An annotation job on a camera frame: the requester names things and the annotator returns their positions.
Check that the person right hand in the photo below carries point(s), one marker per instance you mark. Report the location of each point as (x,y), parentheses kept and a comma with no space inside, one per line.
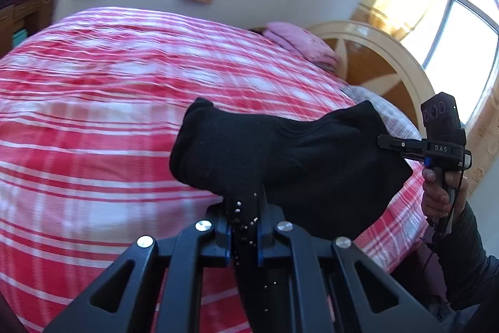
(436,201)

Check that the cream wooden headboard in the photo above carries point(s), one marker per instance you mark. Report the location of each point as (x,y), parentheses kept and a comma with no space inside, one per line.
(372,59)

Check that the brown wooden desk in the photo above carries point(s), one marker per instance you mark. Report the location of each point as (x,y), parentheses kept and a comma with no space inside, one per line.
(30,15)

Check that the red plaid bed sheet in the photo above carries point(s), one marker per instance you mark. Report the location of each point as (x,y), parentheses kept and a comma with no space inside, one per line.
(90,108)

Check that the dark jacket forearm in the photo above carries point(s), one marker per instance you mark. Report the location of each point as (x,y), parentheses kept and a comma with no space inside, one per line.
(470,275)

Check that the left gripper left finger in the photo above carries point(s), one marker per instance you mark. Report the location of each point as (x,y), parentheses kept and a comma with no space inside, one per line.
(217,252)

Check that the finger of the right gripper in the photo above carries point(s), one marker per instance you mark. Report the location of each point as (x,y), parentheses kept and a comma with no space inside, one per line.
(419,156)
(398,144)

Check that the folded pink blanket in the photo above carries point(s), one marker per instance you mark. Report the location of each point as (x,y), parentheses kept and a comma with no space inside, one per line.
(302,43)

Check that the striped pillow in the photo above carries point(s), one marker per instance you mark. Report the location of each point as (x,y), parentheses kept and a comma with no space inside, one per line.
(396,122)

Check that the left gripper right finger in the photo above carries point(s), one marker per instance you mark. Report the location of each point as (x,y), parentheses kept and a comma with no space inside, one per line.
(269,248)

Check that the black pants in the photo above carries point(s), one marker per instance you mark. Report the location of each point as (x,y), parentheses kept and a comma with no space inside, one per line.
(329,176)

